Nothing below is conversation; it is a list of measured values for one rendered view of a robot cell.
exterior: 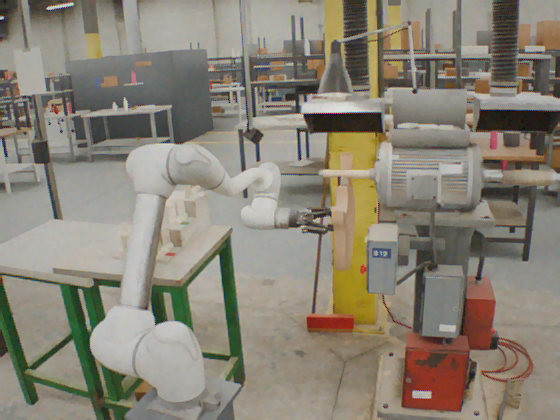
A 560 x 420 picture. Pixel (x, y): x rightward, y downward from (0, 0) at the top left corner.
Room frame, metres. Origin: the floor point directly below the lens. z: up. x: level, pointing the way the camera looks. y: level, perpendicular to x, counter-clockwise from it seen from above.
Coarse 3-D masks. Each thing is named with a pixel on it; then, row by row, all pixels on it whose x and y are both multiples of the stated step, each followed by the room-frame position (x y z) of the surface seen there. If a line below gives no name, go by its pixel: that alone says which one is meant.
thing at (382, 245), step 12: (372, 228) 1.56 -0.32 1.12; (384, 228) 1.55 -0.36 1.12; (396, 228) 1.54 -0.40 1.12; (372, 240) 1.45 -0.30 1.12; (384, 240) 1.44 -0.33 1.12; (396, 240) 1.44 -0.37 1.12; (372, 252) 1.45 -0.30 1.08; (384, 252) 1.44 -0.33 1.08; (396, 252) 1.43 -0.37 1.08; (372, 264) 1.45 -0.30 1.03; (384, 264) 1.44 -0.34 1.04; (396, 264) 1.43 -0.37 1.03; (420, 264) 1.57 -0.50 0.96; (372, 276) 1.45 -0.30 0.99; (384, 276) 1.44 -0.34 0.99; (396, 276) 1.45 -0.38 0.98; (408, 276) 1.56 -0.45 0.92; (372, 288) 1.45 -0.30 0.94; (384, 288) 1.44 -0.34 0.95
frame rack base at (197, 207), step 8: (176, 192) 2.24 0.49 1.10; (200, 192) 2.21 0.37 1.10; (184, 200) 2.10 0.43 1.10; (192, 200) 2.09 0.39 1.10; (200, 200) 2.14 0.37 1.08; (208, 200) 2.22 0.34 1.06; (176, 208) 2.11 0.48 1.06; (192, 208) 2.08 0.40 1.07; (200, 208) 2.13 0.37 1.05; (208, 208) 2.21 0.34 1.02; (168, 216) 2.12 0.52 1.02; (176, 216) 2.11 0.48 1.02; (192, 216) 2.08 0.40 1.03; (200, 216) 2.12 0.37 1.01; (208, 216) 2.20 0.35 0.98; (200, 224) 2.11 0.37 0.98; (208, 224) 2.19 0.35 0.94; (200, 232) 2.10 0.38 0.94
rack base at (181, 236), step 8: (168, 224) 2.01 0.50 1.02; (192, 224) 2.04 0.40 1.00; (176, 232) 1.93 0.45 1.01; (184, 232) 1.96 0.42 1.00; (192, 232) 2.03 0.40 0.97; (160, 240) 1.96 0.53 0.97; (176, 240) 1.93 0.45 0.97; (184, 240) 1.95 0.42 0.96; (192, 240) 2.02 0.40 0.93; (184, 248) 1.94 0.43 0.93
